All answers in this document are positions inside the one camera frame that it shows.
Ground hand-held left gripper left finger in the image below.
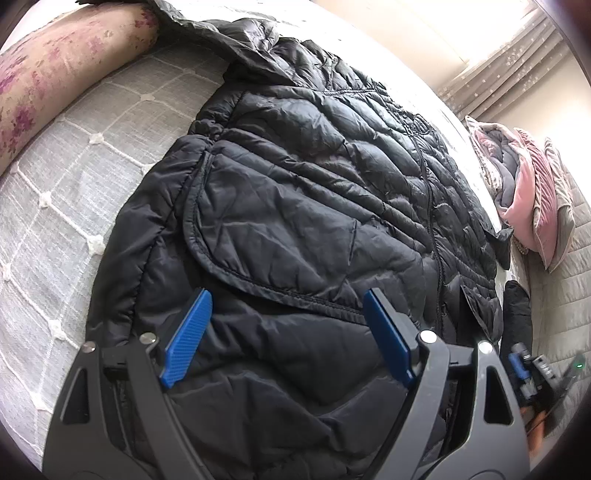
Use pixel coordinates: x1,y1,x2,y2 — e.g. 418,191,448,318
42,287,214,480

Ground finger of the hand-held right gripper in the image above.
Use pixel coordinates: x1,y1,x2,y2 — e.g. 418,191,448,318
508,342,534,403

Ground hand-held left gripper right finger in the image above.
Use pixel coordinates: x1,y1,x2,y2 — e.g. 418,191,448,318
363,287,530,480

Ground black puffer jacket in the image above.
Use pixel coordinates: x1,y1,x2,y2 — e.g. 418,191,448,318
85,0,534,480

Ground grey quilted headboard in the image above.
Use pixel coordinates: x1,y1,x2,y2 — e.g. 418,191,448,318
526,175,591,435

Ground grey striped pillow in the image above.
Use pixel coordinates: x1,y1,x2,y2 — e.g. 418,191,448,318
542,137,577,274

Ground grey quilted bedspread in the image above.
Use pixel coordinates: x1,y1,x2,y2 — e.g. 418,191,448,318
0,4,536,444

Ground pink pillow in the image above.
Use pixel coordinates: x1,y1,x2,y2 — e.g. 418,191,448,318
501,129,561,252

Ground folded grey blanket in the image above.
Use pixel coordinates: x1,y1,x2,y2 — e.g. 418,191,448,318
466,115,523,222

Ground floral bolster pillow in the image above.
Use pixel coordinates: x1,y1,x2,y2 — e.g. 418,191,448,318
0,0,162,178

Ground grey starry curtain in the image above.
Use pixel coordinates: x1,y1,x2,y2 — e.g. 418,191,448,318
438,9,578,125

